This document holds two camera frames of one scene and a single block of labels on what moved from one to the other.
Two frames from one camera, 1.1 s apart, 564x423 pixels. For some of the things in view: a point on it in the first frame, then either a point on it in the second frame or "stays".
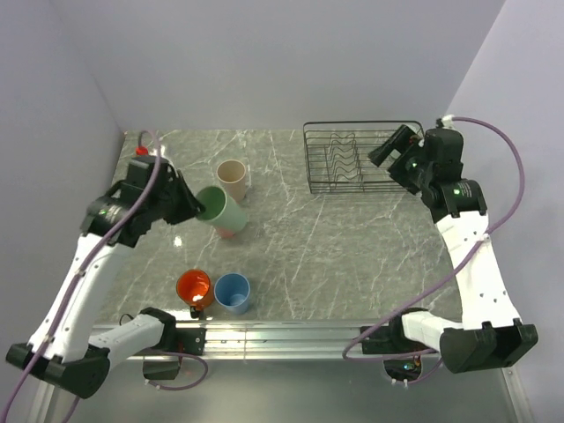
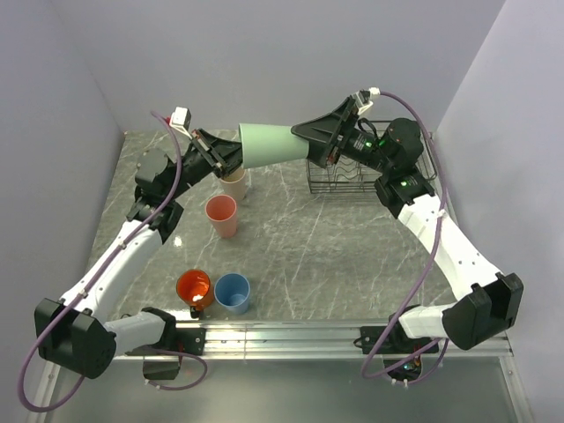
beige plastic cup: [233, 173] stays
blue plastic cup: [233, 290] stays
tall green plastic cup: [224, 211] → [263, 144]
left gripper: [191, 207] → [226, 155]
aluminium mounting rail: [318, 341] stays
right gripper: [398, 139] → [325, 130]
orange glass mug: [195, 288] stays
